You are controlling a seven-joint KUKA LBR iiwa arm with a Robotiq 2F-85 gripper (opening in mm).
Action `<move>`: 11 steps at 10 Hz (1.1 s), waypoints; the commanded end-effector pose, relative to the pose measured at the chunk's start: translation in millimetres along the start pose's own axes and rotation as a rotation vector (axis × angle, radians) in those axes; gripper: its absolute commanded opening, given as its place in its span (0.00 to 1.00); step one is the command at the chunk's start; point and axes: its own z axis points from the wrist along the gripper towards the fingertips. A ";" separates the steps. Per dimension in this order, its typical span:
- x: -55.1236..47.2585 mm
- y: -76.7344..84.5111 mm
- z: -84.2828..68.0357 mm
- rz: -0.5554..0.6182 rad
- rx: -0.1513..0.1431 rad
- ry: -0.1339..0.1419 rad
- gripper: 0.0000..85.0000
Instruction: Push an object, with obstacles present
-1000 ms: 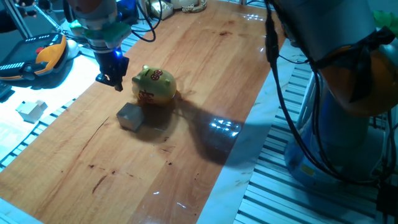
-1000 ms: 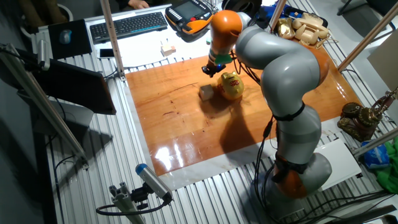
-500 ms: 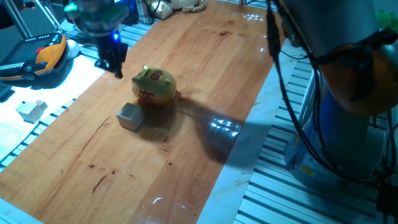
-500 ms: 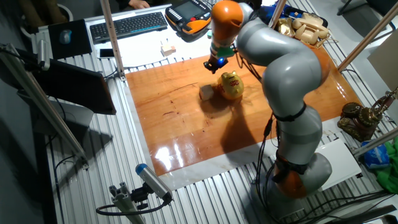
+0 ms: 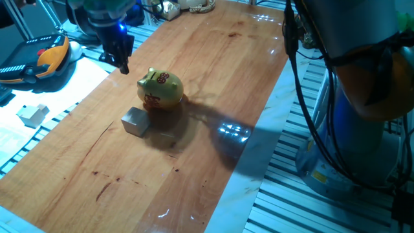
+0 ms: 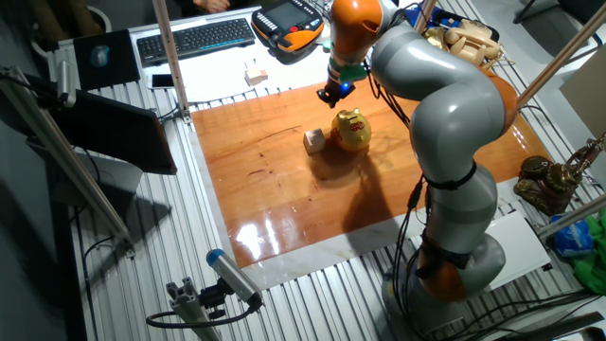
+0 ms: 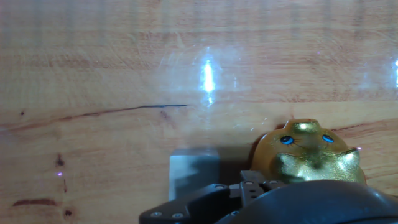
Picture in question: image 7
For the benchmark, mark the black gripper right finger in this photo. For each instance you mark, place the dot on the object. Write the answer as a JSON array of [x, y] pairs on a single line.
[[252, 186]]

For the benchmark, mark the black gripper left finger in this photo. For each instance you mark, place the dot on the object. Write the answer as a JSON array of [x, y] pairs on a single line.
[[202, 205]]

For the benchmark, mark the pale wooden cube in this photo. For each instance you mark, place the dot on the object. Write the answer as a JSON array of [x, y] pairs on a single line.
[[192, 174]]

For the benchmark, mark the golden piggy bank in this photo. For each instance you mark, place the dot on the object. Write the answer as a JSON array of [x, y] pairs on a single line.
[[308, 155]]

